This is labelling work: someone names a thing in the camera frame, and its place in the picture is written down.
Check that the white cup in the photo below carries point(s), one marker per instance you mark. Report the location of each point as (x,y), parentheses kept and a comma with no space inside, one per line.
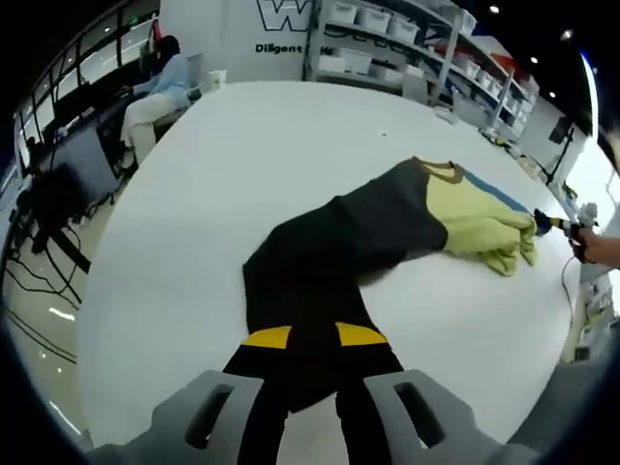
(217,81)

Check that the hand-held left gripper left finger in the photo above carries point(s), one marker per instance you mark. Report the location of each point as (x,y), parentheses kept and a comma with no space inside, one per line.
(252,387)

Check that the grey seat back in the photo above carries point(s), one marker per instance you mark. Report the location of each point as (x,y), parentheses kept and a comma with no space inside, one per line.
(415,88)

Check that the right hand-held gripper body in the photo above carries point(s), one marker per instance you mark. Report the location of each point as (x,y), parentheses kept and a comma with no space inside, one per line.
(587,215)

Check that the grey metal shelf rack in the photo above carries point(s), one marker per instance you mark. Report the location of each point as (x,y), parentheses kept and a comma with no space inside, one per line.
(368,33)

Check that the black tripod stand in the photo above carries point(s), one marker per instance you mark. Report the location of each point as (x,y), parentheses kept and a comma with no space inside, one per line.
(560,130)

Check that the dark office desk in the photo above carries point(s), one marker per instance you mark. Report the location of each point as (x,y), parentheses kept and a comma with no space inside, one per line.
(82,155)

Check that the black office chair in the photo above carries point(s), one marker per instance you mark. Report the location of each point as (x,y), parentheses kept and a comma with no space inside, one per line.
(53,203)

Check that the round ceiling spot lights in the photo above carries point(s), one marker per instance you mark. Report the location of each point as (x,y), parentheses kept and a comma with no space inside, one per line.
(494,9)

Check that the yellow blue dark garment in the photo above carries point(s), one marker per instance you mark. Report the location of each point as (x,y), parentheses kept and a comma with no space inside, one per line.
(339,252)

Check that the person's right hand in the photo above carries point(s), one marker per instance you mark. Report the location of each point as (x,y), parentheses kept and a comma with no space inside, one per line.
(592,247)

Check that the white office chair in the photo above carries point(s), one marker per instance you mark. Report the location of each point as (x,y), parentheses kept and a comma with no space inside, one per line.
(195,68)

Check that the rows of white storage bins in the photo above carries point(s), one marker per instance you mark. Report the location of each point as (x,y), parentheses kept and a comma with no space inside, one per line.
(373,17)

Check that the red hanging decoration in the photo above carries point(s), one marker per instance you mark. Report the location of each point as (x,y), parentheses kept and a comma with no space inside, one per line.
(156,29)

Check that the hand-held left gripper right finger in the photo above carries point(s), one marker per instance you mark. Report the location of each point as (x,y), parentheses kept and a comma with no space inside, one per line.
(373,382)

